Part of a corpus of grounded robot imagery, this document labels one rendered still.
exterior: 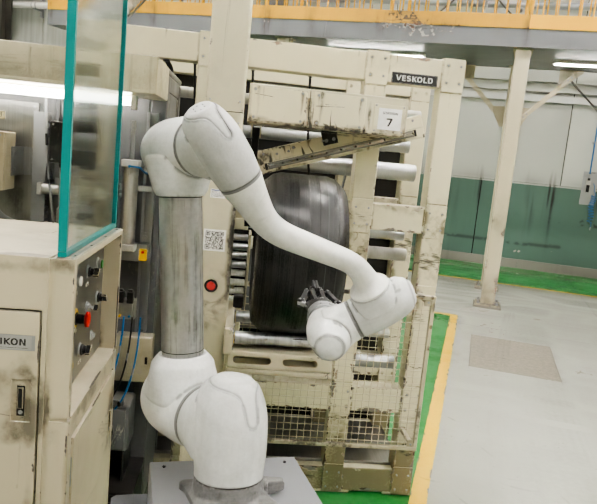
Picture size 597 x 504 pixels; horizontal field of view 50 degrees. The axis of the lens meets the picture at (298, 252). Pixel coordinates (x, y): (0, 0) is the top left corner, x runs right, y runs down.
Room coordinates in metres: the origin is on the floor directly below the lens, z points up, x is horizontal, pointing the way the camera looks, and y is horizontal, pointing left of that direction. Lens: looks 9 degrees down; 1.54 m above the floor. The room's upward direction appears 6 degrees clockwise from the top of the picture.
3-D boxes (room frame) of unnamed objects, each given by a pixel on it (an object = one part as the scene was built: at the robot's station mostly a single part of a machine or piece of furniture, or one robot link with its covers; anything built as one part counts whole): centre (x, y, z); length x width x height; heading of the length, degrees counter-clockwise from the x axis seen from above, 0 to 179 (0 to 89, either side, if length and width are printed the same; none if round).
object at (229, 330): (2.28, 0.22, 0.90); 0.40 x 0.03 x 0.10; 5
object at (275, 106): (2.60, -0.05, 1.71); 0.61 x 0.25 x 0.15; 95
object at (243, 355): (2.15, 0.03, 0.84); 0.36 x 0.09 x 0.06; 95
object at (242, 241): (2.65, 0.30, 1.05); 0.20 x 0.15 x 0.30; 95
